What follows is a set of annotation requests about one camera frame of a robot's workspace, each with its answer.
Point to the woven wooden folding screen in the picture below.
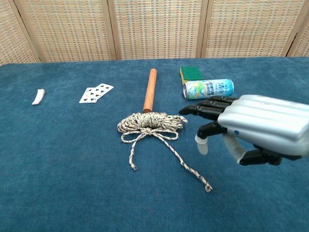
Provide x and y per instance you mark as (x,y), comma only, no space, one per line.
(157,29)

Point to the green yellow scrub sponge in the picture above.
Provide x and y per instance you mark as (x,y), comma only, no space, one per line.
(192,73)

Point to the seven of clubs card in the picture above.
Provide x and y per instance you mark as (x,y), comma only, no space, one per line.
(90,96)

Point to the brown wooden rod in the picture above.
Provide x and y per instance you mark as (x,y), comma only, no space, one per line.
(150,91)

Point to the blue felt table cover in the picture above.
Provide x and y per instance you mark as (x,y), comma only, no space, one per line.
(60,157)

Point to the partly covered clubs card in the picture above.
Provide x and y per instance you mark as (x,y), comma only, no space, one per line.
(106,87)

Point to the small white curved piece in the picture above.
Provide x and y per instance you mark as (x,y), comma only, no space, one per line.
(38,97)

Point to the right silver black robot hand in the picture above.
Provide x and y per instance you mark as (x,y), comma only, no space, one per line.
(260,120)

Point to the light blue drink can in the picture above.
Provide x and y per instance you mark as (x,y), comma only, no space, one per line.
(207,89)

